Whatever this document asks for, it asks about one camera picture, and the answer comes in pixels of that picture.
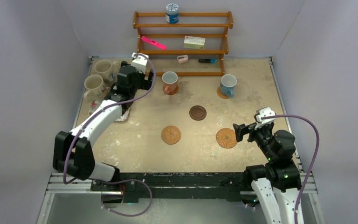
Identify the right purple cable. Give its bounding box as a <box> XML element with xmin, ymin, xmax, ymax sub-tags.
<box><xmin>261</xmin><ymin>114</ymin><xmax>320</xmax><ymax>224</ymax></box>

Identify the light wooden coaster left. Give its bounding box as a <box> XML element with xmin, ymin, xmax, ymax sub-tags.
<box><xmin>163</xmin><ymin>84</ymin><xmax>179</xmax><ymax>95</ymax></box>

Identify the light wooden coaster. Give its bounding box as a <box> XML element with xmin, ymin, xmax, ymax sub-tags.
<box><xmin>216</xmin><ymin>87</ymin><xmax>230</xmax><ymax>99</ymax></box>
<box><xmin>163</xmin><ymin>84</ymin><xmax>179</xmax><ymax>95</ymax></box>

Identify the brown orange mug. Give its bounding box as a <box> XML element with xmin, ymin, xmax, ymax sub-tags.
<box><xmin>162</xmin><ymin>71</ymin><xmax>178</xmax><ymax>86</ymax></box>

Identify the wooden three-tier shelf rack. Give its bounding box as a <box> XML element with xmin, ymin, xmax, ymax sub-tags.
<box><xmin>132</xmin><ymin>11</ymin><xmax>234</xmax><ymax>77</ymax></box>

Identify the blue mug white inside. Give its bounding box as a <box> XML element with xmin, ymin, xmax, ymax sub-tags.
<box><xmin>220</xmin><ymin>74</ymin><xmax>237</xmax><ymax>98</ymax></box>

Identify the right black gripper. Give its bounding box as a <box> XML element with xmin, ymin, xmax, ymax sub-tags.
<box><xmin>233</xmin><ymin>120</ymin><xmax>277</xmax><ymax>161</ymax></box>

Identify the beige floral mug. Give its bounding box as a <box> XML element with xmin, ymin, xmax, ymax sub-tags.
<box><xmin>83</xmin><ymin>74</ymin><xmax>108</xmax><ymax>101</ymax></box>

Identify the light wooden coaster right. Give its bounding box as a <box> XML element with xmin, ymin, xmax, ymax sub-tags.
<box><xmin>216</xmin><ymin>87</ymin><xmax>230</xmax><ymax>99</ymax></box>

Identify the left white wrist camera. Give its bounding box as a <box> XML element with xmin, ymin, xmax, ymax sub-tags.
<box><xmin>131</xmin><ymin>53</ymin><xmax>149</xmax><ymax>74</ymax></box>

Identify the black blue marker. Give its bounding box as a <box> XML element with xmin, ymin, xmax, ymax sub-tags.
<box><xmin>198</xmin><ymin>58</ymin><xmax>217</xmax><ymax>63</ymax></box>

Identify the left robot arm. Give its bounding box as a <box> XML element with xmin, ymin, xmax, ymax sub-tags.
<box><xmin>52</xmin><ymin>54</ymin><xmax>157</xmax><ymax>191</ymax></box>

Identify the pink marker pen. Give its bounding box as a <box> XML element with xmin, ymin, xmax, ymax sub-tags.
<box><xmin>140</xmin><ymin>36</ymin><xmax>167</xmax><ymax>50</ymax></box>

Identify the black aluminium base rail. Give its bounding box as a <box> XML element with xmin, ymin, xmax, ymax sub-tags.
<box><xmin>45</xmin><ymin>172</ymin><xmax>318</xmax><ymax>205</ymax></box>

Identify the woven rattan coaster left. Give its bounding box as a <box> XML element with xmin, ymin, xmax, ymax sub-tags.
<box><xmin>161</xmin><ymin>126</ymin><xmax>181</xmax><ymax>145</ymax></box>

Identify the green white small box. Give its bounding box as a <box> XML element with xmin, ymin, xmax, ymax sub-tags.
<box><xmin>183</xmin><ymin>36</ymin><xmax>206</xmax><ymax>49</ymax></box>

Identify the beige mug far back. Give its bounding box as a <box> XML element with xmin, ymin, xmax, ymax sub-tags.
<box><xmin>94</xmin><ymin>59</ymin><xmax>120</xmax><ymax>83</ymax></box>

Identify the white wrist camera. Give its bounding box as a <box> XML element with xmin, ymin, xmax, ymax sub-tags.
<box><xmin>131</xmin><ymin>53</ymin><xmax>149</xmax><ymax>74</ymax></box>
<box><xmin>254</xmin><ymin>107</ymin><xmax>276</xmax><ymax>129</ymax></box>

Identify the floral serving tray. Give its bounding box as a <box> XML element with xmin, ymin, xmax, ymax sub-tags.
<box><xmin>88</xmin><ymin>81</ymin><xmax>131</xmax><ymax>123</ymax></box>

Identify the woven rattan coaster right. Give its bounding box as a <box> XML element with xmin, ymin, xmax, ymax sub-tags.
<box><xmin>216</xmin><ymin>128</ymin><xmax>237</xmax><ymax>149</ymax></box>

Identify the woven rattan coaster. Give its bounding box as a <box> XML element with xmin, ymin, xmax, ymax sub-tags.
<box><xmin>216</xmin><ymin>128</ymin><xmax>237</xmax><ymax>149</ymax></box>
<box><xmin>161</xmin><ymin>126</ymin><xmax>181</xmax><ymax>145</ymax></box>

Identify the pink tape dispenser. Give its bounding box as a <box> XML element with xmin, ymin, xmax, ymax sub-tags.
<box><xmin>177</xmin><ymin>55</ymin><xmax>188</xmax><ymax>64</ymax></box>

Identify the blue-lidded white jar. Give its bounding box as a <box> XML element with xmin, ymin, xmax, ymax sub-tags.
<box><xmin>165</xmin><ymin>3</ymin><xmax>179</xmax><ymax>24</ymax></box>

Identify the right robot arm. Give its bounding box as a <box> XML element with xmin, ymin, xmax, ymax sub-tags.
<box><xmin>233</xmin><ymin>122</ymin><xmax>304</xmax><ymax>224</ymax></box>

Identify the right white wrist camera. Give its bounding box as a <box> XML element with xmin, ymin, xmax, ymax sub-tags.
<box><xmin>254</xmin><ymin>107</ymin><xmax>276</xmax><ymax>129</ymax></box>

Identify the dark brown wooden coaster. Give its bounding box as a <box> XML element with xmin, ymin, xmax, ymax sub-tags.
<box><xmin>189</xmin><ymin>105</ymin><xmax>207</xmax><ymax>121</ymax></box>

